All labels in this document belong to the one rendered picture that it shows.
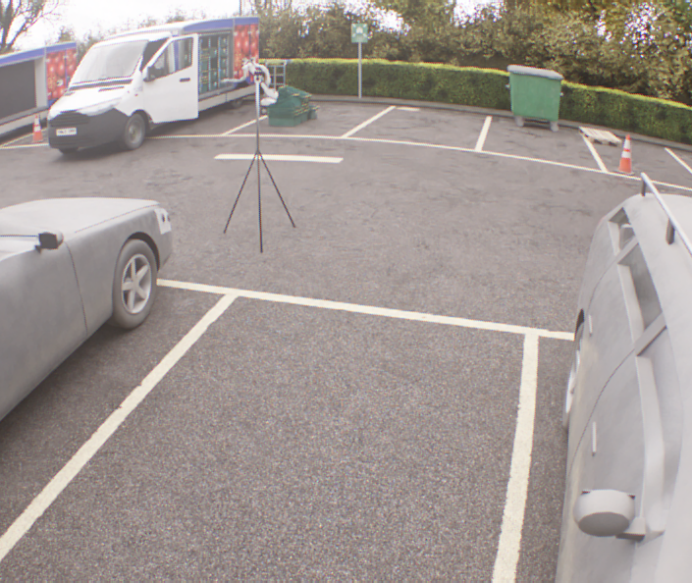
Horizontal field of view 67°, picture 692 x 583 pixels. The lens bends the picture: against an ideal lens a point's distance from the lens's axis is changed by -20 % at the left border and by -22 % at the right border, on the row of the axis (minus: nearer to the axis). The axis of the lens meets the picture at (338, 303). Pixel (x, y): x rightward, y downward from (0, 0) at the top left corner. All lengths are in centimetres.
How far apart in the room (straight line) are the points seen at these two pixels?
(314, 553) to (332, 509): 32
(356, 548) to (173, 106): 970
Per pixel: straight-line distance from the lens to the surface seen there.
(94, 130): 1100
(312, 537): 290
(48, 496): 334
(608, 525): 157
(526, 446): 351
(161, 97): 1153
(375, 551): 284
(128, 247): 448
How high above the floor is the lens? 216
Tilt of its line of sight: 26 degrees down
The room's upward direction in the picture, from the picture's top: straight up
